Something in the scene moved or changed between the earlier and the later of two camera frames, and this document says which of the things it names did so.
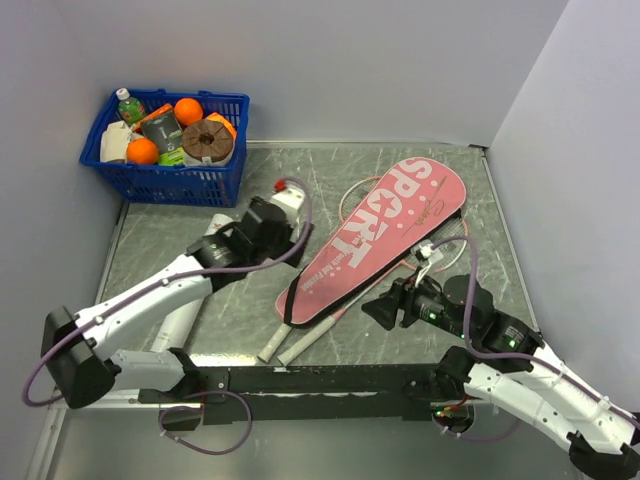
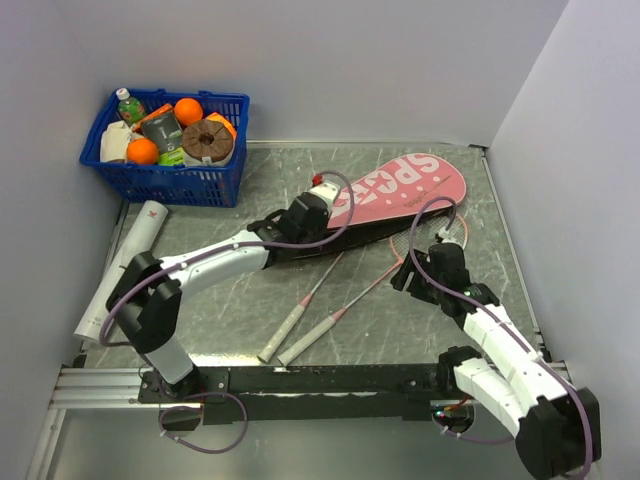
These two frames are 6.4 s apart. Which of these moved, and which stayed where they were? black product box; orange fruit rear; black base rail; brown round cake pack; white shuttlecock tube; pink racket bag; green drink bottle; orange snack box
Moved: white shuttlecock tube; pink racket bag
Stayed: orange snack box; black base rail; brown round cake pack; green drink bottle; black product box; orange fruit rear
